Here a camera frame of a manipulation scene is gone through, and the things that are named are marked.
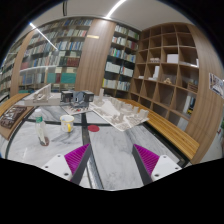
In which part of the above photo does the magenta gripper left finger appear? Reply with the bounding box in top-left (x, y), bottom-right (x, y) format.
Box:
top-left (41, 143), bottom-right (93, 186)

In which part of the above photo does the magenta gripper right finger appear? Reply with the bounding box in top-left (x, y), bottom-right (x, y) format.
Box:
top-left (131, 143), bottom-right (183, 186)

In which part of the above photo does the clear plastic water bottle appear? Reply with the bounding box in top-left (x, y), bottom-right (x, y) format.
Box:
top-left (35, 109), bottom-right (49, 146)

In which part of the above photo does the red round marker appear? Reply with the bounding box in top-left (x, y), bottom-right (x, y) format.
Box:
top-left (88, 125), bottom-right (100, 132)

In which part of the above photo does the curved wooden bench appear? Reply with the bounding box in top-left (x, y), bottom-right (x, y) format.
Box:
top-left (120, 98), bottom-right (199, 160)

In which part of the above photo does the white city architectural model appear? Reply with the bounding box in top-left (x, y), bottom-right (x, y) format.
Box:
top-left (90, 89), bottom-right (149, 131)

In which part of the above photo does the dark grey house model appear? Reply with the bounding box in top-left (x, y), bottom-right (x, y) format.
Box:
top-left (61, 90), bottom-right (94, 108)

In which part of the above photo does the white building model left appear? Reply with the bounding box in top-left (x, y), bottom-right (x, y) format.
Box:
top-left (24, 84), bottom-right (61, 106)

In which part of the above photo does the brown site model board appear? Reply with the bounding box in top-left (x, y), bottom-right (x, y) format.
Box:
top-left (0, 106), bottom-right (27, 129)

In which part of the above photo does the bookshelf with books centre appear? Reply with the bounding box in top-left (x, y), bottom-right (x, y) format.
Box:
top-left (102, 24), bottom-right (139, 98)

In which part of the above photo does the bookshelf with books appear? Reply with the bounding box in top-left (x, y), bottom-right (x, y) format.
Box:
top-left (102, 24), bottom-right (139, 98)
top-left (19, 17), bottom-right (92, 93)

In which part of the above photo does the wooden cubby shelf unit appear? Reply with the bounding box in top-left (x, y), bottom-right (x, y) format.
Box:
top-left (129, 23), bottom-right (199, 130)

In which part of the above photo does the wooden column panel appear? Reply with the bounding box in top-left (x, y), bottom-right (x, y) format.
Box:
top-left (75, 19), bottom-right (116, 95)

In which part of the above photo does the bookshelf with books left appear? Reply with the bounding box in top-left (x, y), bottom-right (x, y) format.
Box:
top-left (19, 17), bottom-right (92, 93)

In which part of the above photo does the white mug yellow handle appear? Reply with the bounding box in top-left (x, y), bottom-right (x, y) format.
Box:
top-left (60, 115), bottom-right (74, 133)

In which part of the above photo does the wall poster right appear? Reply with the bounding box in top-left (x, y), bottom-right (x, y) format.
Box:
top-left (209, 73), bottom-right (224, 99)

